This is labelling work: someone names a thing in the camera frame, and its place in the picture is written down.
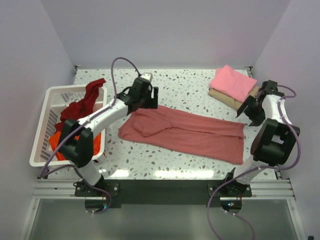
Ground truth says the orange t-shirt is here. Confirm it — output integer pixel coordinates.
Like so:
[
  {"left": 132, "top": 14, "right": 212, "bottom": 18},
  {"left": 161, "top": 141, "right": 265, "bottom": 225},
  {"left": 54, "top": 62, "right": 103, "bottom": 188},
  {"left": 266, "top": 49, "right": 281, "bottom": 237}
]
[{"left": 48, "top": 131, "right": 102, "bottom": 161}]

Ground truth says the dusty red t-shirt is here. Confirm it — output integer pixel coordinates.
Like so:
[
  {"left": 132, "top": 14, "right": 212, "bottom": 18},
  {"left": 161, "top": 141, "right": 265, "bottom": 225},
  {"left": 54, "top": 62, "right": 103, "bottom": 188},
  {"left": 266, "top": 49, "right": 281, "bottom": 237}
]
[{"left": 118, "top": 105, "right": 244, "bottom": 165}]

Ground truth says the folded pink t-shirt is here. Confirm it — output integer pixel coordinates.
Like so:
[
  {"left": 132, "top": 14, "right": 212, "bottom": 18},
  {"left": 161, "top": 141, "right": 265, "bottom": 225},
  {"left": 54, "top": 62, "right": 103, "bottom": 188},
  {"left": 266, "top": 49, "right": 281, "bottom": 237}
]
[{"left": 209, "top": 65, "right": 257, "bottom": 103}]

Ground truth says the dark red t-shirt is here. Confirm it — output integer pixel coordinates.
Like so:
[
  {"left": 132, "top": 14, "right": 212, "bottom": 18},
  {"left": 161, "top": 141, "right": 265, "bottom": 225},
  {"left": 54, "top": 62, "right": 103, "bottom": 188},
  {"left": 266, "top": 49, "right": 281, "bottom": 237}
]
[{"left": 54, "top": 78, "right": 106, "bottom": 138}]

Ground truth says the white plastic laundry basket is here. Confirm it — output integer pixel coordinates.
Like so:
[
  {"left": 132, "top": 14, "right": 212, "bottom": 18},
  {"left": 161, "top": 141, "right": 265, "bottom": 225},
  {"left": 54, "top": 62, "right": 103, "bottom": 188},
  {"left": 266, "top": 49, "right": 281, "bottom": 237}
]
[{"left": 29, "top": 84, "right": 107, "bottom": 168}]

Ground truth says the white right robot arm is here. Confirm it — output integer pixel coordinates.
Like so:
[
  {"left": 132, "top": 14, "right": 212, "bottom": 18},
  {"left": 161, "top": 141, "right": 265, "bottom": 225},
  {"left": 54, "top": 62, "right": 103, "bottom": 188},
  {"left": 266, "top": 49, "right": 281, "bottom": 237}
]
[{"left": 224, "top": 80, "right": 301, "bottom": 192}]

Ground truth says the aluminium frame rail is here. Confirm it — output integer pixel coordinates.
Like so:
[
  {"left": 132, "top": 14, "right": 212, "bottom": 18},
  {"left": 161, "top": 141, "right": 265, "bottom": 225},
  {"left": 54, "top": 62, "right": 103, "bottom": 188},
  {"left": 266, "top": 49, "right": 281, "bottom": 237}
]
[{"left": 32, "top": 179, "right": 295, "bottom": 200}]

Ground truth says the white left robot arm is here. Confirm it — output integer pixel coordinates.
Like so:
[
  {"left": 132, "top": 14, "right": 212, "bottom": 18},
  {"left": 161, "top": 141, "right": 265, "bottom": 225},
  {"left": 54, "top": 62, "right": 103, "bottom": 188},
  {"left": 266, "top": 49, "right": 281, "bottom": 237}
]
[{"left": 58, "top": 73, "right": 159, "bottom": 189}]

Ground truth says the folded beige t-shirt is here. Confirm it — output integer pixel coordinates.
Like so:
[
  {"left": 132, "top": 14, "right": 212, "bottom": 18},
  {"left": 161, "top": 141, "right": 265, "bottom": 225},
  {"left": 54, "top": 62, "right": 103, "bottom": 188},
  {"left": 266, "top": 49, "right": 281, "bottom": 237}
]
[{"left": 208, "top": 86, "right": 260, "bottom": 111}]

